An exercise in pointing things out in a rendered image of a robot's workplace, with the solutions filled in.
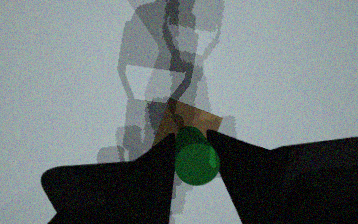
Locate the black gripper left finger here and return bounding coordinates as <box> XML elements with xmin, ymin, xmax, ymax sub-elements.
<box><xmin>40</xmin><ymin>133</ymin><xmax>176</xmax><ymax>224</ymax></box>

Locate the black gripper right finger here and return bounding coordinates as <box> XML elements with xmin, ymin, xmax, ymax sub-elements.
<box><xmin>207</xmin><ymin>129</ymin><xmax>358</xmax><ymax>224</ymax></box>

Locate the brown wooden block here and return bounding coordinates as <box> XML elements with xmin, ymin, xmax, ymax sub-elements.
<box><xmin>151</xmin><ymin>98</ymin><xmax>223</xmax><ymax>148</ymax></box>

